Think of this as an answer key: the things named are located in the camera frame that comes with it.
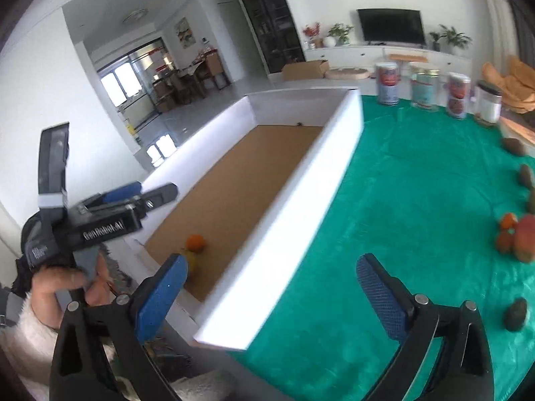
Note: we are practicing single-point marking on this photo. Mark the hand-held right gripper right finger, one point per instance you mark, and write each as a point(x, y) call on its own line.
point(380, 296)

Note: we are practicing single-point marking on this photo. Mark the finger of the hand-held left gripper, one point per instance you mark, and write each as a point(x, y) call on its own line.
point(161, 195)
point(123, 190)

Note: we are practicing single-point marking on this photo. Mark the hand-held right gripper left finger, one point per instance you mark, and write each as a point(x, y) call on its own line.
point(161, 296)

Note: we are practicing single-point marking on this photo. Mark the white box with brown bottom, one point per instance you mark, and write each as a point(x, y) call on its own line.
point(234, 200)

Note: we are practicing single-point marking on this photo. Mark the person's left hand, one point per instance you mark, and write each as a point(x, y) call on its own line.
point(58, 288)

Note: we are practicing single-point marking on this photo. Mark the yellow fruit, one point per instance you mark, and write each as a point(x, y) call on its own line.
point(193, 261)

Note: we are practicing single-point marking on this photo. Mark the orange tangerine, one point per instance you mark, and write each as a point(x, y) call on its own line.
point(195, 243)
point(509, 220)

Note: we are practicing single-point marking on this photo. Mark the green tablecloth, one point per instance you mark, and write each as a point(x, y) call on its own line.
point(397, 196)

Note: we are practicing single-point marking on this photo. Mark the glass sliding door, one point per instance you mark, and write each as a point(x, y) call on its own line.
point(133, 75)

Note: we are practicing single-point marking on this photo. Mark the wooden dining table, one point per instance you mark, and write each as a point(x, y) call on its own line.
point(196, 71)

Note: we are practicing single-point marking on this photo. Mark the red fruit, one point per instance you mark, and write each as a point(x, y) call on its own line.
point(504, 241)

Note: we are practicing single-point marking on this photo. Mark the dark avocado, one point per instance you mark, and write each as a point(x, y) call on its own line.
point(516, 315)
point(525, 175)
point(531, 201)

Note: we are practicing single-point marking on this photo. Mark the red apple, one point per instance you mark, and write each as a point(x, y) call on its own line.
point(525, 238)

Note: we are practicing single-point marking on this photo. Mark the round ceiling lamp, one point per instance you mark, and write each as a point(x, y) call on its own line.
point(136, 16)

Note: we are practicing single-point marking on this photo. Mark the cardboard box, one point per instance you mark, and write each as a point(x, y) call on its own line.
point(303, 70)

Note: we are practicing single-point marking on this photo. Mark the brown sweet potato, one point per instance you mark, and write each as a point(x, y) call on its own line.
point(513, 146)

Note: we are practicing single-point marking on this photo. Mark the dark glass display cabinet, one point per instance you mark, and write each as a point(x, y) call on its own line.
point(271, 16)

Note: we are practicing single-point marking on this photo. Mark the white can with red label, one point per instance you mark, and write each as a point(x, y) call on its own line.
point(388, 83)

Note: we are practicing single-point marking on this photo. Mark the glass jar with teal label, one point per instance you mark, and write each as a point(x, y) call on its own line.
point(424, 87)

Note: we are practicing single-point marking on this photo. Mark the silver can with red label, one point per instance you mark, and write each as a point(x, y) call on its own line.
point(457, 96)

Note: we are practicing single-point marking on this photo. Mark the flat white box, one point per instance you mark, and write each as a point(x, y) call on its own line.
point(520, 130)

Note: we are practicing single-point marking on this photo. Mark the clear plastic jar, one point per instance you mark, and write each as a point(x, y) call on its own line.
point(488, 104)

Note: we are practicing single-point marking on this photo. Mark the red flower plant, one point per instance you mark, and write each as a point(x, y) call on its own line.
point(311, 32)

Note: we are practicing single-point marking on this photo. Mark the round beige scratcher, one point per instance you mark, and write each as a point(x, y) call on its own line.
point(347, 73)

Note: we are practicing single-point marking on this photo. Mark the white television cabinet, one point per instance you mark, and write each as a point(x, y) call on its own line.
point(355, 56)

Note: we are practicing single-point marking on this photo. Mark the green potted plant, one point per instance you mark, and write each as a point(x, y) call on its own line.
point(340, 33)

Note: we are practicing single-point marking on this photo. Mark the orange bean bag chair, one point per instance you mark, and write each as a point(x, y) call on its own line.
point(514, 83)

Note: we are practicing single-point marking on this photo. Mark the small potted plant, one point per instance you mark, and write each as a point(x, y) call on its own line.
point(435, 41)

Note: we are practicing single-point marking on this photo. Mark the large leafy potted plant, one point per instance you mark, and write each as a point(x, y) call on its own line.
point(455, 37)

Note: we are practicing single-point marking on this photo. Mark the black television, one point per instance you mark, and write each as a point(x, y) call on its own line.
point(391, 25)

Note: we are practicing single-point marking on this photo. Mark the white and grey curtain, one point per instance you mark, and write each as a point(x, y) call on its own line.
point(501, 12)

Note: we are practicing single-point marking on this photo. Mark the wall painting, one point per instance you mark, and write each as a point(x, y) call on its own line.
point(186, 32)

